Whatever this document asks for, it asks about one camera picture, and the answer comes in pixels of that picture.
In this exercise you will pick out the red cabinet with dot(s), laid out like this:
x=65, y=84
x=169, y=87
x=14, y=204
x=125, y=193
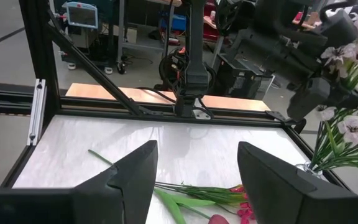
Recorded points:
x=208, y=32

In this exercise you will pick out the silver aluminium extrusion bracket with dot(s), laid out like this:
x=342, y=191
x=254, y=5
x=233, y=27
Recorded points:
x=37, y=109

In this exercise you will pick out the grey metal shelf rack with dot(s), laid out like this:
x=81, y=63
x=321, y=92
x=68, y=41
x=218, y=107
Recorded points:
x=121, y=31

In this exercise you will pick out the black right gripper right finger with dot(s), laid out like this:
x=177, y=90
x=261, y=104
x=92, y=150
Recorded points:
x=284, y=199

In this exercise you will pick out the teal framed monitor cart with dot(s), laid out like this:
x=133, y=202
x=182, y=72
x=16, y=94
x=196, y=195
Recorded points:
x=81, y=15

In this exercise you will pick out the black hazard-striped floor mat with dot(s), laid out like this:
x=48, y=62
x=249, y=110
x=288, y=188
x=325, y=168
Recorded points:
x=5, y=93

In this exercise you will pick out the pink artificial flower bunch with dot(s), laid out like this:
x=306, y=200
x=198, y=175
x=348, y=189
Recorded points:
x=204, y=191

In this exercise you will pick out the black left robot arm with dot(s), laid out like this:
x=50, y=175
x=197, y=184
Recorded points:
x=196, y=46

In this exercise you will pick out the dark red artificial tulip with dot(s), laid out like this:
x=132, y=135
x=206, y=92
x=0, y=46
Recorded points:
x=172, y=205

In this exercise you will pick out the wooden table board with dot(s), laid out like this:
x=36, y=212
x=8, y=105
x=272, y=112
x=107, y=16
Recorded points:
x=104, y=91

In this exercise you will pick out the clear glass vase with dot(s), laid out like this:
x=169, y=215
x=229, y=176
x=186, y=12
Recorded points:
x=306, y=169

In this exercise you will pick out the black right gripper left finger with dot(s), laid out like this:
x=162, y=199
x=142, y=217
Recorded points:
x=120, y=199

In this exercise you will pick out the blue storage bin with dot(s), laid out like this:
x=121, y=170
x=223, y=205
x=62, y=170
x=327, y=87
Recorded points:
x=177, y=22

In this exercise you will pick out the black equipment cart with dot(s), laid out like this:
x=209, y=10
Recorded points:
x=238, y=79

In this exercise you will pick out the black aluminium rig frame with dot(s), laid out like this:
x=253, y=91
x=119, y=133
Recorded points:
x=42, y=46

